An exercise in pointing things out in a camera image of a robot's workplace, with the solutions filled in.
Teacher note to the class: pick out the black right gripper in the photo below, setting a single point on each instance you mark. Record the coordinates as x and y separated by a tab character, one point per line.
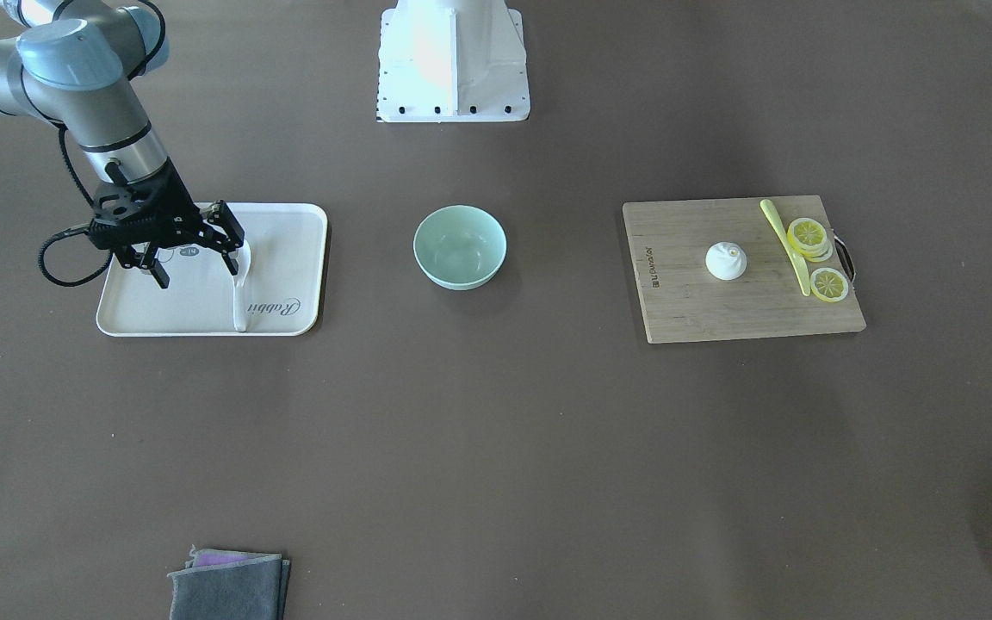
176	207

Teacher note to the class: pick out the white ceramic spoon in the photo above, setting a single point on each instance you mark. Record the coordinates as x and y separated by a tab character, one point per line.
242	293

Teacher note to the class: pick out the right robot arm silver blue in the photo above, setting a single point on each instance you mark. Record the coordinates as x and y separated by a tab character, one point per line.
72	67

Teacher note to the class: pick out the mint green bowl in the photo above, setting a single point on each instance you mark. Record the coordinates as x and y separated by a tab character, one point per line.
460	247

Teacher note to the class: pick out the white rectangular tray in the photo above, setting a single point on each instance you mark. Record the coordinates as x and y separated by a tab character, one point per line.
288	244

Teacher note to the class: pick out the lemon slice stack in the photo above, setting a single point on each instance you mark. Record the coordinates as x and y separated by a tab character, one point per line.
811	239

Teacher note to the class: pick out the single lemon slice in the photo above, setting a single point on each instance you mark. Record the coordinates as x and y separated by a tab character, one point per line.
829	285

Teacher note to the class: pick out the yellow plastic knife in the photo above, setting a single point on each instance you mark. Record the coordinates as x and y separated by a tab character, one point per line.
799	265

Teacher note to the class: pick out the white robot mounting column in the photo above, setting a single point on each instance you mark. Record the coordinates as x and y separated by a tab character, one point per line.
452	61

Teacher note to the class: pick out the grey folded cloth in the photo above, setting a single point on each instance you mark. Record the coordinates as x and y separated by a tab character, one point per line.
226	584

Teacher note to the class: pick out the wooden cutting board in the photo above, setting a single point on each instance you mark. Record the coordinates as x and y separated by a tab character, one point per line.
682	303

